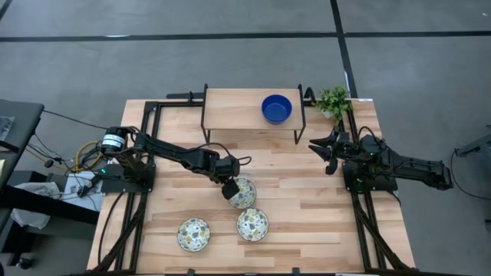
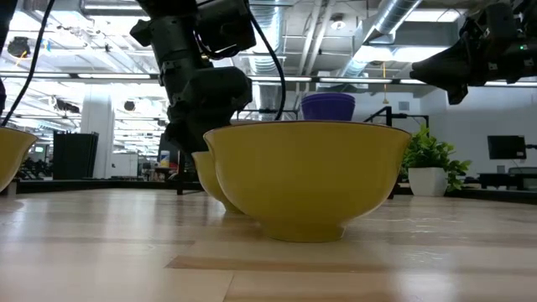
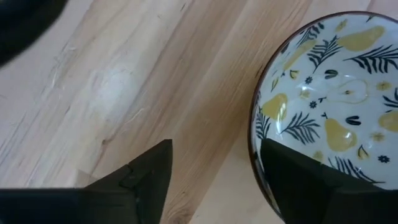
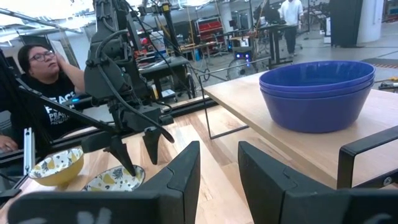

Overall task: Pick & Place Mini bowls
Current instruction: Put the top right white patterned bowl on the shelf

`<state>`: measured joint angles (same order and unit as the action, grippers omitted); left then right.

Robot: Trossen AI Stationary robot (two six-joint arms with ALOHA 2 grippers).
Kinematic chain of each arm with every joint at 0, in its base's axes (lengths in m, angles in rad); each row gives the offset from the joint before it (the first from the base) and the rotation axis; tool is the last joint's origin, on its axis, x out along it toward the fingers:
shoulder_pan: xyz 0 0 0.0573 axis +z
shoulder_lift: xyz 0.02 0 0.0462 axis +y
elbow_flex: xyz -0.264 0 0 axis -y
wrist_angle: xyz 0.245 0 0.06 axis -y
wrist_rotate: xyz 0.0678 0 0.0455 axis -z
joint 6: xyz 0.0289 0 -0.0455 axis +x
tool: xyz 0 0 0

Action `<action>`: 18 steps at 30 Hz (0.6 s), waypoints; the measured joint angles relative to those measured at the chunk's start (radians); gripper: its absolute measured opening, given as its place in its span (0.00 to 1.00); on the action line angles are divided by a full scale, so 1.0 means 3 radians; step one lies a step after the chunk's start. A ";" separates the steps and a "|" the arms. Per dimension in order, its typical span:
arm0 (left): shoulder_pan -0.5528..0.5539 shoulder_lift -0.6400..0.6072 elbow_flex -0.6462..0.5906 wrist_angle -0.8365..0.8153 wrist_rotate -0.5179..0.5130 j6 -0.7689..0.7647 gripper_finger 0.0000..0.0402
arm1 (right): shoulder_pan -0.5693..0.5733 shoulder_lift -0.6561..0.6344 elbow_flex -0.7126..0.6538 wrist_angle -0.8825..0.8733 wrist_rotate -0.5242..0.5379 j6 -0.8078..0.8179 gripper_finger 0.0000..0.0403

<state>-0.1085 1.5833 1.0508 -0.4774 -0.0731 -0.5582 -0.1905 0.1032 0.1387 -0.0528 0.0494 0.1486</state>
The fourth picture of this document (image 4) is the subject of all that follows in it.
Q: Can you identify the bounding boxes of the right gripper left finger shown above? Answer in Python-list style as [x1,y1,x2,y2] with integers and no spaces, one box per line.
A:
[7,141,201,224]

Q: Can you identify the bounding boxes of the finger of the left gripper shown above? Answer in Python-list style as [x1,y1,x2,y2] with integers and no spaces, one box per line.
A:
[142,126,163,166]
[103,134,137,177]

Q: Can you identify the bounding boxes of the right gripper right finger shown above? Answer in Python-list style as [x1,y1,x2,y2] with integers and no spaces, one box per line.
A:
[238,141,398,224]

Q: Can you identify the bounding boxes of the yellow floral patterned bowl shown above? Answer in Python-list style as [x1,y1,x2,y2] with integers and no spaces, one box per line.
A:
[27,147,85,187]
[81,164,146,192]

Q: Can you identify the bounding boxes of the blue plastic bowl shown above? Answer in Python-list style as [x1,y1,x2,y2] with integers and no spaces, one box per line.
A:
[261,85,374,134]
[259,60,376,93]
[259,77,376,100]

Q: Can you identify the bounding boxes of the black work table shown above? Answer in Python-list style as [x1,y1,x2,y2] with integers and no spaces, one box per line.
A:
[138,57,195,100]

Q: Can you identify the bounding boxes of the silver aluminium extrusion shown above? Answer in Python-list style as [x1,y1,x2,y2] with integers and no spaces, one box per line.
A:
[23,126,36,177]

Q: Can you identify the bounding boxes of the person's hand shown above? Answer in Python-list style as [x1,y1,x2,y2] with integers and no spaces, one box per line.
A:
[0,134,19,153]
[55,51,75,77]

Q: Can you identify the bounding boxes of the person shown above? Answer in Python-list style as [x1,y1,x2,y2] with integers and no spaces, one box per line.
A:
[277,0,305,58]
[0,43,86,153]

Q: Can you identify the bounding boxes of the black pole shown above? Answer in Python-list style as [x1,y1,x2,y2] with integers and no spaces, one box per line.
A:
[158,0,184,58]

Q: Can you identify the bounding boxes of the person's glasses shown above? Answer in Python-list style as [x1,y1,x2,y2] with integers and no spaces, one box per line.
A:
[29,50,56,62]

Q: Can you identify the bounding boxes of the floor fan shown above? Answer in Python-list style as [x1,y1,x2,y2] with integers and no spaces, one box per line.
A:
[226,57,259,81]

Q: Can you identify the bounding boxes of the red tool cabinet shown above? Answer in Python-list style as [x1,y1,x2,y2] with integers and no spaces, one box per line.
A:
[195,17,223,44]

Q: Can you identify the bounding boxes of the blue-lit device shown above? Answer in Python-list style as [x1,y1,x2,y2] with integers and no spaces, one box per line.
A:
[232,46,253,62]

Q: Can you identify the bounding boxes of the grey metal bar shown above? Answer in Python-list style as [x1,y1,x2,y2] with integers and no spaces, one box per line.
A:
[0,7,83,35]

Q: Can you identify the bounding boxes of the black standing desk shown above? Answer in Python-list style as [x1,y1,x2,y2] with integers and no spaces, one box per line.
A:
[254,23,301,69]

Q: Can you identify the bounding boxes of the black floor mat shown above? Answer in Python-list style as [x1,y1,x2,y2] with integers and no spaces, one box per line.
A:
[362,57,398,70]

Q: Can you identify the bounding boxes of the black cabinet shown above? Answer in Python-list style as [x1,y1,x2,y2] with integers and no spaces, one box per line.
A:
[329,0,364,48]

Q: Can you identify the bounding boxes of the white column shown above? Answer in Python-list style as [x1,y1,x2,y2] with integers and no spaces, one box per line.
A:
[356,0,386,44]

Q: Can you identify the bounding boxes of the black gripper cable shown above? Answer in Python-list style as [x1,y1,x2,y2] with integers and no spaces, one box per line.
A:
[95,29,175,144]

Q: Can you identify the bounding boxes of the wooden shelf riser black frame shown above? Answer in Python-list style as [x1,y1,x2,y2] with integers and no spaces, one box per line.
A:
[198,57,398,190]

